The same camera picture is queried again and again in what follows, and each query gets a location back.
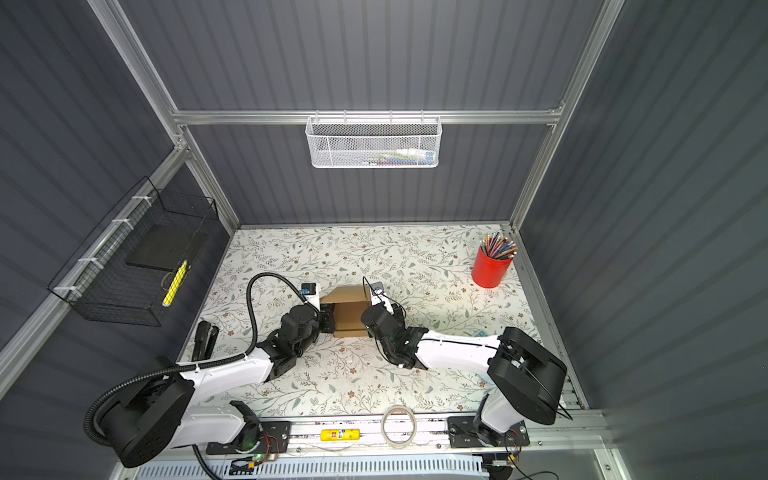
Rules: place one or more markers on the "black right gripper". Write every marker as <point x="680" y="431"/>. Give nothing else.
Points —
<point x="398" y="314"/>

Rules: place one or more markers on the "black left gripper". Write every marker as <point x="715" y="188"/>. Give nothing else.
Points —
<point x="326" y="316"/>

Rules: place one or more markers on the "brown cardboard box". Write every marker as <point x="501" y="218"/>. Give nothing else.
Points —
<point x="347" y="304"/>

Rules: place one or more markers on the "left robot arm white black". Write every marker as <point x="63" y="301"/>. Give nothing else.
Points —
<point x="163" y="408"/>

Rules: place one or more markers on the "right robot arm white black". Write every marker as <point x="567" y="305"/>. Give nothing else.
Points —
<point x="528" y="378"/>

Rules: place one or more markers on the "black stapler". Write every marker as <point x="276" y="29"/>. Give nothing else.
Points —
<point x="205" y="337"/>

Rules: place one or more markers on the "clear tape roll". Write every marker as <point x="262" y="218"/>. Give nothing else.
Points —
<point x="398" y="426"/>

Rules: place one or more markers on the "yellow spirit level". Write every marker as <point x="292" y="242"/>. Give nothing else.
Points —
<point x="338" y="435"/>

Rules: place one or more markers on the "red metal pencil cup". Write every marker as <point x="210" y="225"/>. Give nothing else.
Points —
<point x="488" y="272"/>

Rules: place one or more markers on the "yellow striped tool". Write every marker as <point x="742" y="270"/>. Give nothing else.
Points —
<point x="175" y="284"/>

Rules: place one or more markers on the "bundle of coloured pencils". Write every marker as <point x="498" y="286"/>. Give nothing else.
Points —
<point x="498" y="247"/>

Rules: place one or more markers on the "black foam pad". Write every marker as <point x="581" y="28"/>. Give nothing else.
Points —
<point x="164" y="248"/>

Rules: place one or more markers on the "markers in white basket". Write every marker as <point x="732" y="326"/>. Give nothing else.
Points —
<point x="407" y="157"/>

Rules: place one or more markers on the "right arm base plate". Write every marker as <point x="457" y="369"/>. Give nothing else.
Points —
<point x="466" y="431"/>

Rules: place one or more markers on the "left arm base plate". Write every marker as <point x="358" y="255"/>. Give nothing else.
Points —
<point x="269" y="437"/>

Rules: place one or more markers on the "black wire mesh basket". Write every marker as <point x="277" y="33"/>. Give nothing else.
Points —
<point x="134" y="270"/>

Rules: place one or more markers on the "white wire mesh basket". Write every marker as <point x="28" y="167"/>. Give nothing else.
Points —
<point x="337" y="144"/>

